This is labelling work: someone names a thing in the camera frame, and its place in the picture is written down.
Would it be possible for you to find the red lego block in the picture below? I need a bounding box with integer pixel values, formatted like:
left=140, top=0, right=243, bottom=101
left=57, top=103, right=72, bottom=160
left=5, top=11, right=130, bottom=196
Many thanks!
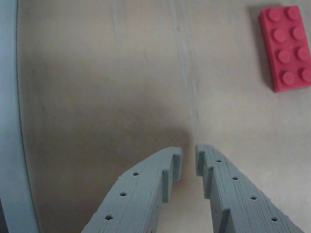
left=258, top=4, right=311, bottom=93

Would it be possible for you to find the printed gripper finger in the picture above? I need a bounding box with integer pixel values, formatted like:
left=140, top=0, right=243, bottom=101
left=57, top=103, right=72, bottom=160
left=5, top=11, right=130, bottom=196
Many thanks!
left=195, top=143, right=307, bottom=233
left=81, top=146, right=183, bottom=233

